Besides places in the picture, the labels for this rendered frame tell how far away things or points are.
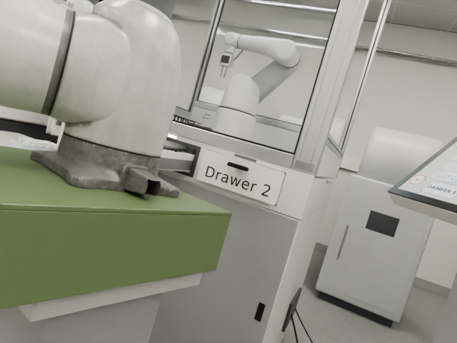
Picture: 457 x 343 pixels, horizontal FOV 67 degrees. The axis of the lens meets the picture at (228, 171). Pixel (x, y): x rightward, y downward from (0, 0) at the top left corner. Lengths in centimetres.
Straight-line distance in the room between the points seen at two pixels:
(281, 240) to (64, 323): 75
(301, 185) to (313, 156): 10
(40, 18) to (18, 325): 41
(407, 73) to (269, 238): 365
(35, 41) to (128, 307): 40
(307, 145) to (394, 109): 339
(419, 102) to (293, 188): 351
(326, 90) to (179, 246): 77
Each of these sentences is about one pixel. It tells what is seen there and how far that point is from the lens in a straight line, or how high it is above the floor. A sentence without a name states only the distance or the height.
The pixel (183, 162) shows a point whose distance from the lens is 118.
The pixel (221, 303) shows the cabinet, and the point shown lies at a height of 44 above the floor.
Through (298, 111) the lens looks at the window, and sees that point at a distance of 116.
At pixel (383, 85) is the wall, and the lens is 452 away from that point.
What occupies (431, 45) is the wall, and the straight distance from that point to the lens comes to 470.
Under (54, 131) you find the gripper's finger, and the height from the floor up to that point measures 85.
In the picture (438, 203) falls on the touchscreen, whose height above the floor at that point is 97.
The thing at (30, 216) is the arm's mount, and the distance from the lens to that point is 38.
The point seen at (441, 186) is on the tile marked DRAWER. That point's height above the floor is 101.
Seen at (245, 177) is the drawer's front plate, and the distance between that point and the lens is 114.
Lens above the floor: 97
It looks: 5 degrees down
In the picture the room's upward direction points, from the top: 16 degrees clockwise
